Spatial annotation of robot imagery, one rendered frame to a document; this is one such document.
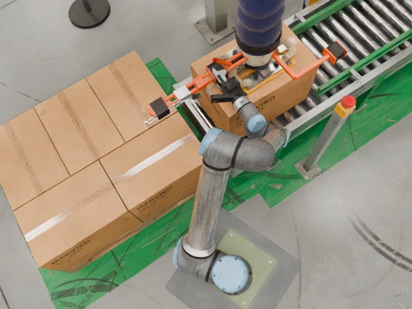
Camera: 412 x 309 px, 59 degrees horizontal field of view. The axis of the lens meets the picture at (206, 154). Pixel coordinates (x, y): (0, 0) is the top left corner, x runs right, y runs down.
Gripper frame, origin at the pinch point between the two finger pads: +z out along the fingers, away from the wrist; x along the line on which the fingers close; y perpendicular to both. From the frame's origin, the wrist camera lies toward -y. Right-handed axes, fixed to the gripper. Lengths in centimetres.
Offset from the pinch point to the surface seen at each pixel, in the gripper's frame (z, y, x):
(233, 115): -19.5, -0.9, -13.5
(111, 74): 71, -41, -53
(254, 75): -8.9, 20.1, -8.0
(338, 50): -26, 58, 2
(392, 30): -12, 137, -55
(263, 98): -19.9, 18.3, -14.5
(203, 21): 112, 57, -108
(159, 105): -1.1, -32.0, 2.8
